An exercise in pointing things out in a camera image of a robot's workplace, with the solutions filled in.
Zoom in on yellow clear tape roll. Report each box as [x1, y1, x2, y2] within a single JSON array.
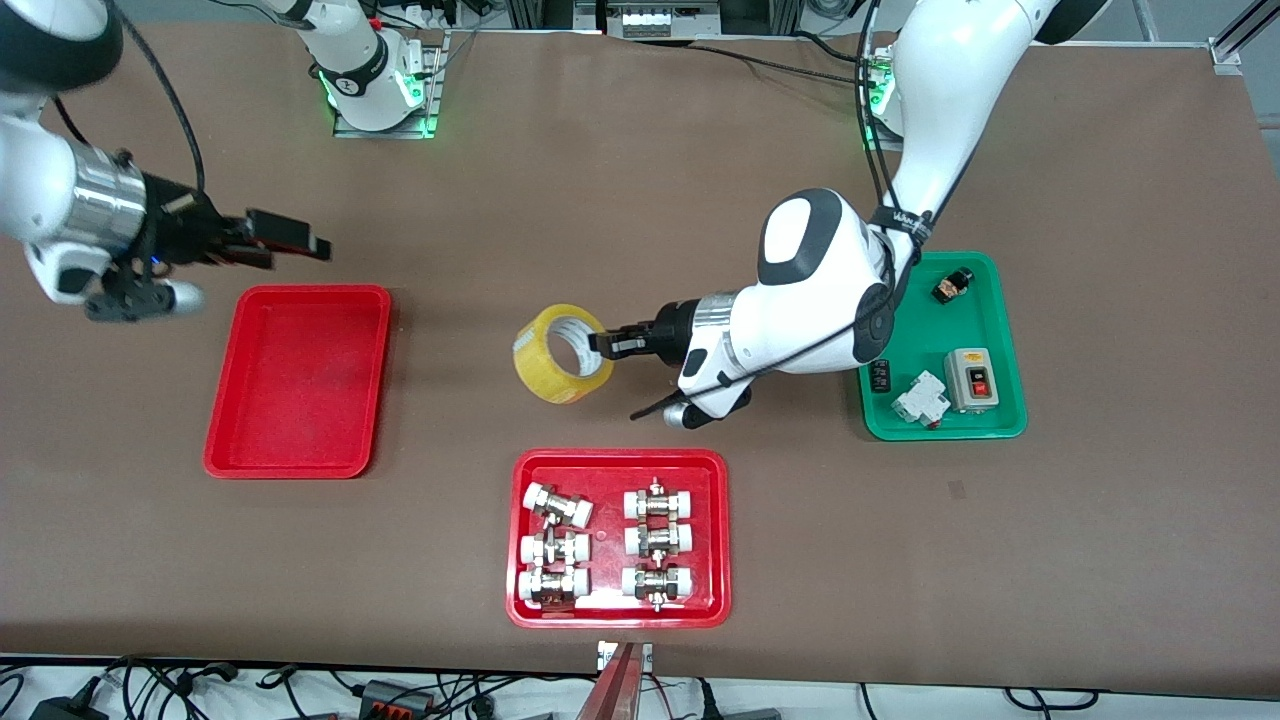
[[512, 302, 616, 405]]

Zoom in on grey on-off switch box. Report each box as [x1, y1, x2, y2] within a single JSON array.
[[943, 347, 1002, 415]]

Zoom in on black connector box orange levers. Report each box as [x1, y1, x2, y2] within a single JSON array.
[[358, 678, 438, 717]]

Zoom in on white circuit breaker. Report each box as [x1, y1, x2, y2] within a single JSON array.
[[890, 370, 950, 432]]

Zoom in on black cable on table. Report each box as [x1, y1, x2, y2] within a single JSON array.
[[690, 30, 881, 86]]

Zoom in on green plastic tray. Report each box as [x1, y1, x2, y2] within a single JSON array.
[[858, 251, 1029, 442]]

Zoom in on black power adapter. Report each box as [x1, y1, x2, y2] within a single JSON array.
[[28, 688, 109, 720]]

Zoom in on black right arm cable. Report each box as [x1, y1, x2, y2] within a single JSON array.
[[105, 0, 207, 196]]

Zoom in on white power strip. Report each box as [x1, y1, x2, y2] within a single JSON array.
[[598, 0, 723, 41]]

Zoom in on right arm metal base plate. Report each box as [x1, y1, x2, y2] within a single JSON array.
[[332, 28, 449, 140]]

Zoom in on red and aluminium post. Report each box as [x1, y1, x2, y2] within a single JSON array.
[[574, 640, 655, 720]]

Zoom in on empty red plastic tray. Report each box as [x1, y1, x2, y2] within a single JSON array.
[[203, 284, 393, 481]]

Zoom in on white and metal pipe fitting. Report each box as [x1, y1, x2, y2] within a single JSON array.
[[522, 482, 595, 530], [519, 529, 592, 569], [623, 479, 697, 522], [517, 566, 592, 610], [623, 521, 695, 559], [620, 564, 695, 612]]

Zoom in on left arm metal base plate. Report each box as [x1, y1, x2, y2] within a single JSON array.
[[859, 45, 903, 154]]

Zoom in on red tray with fittings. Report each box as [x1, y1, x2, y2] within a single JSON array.
[[505, 448, 732, 630]]

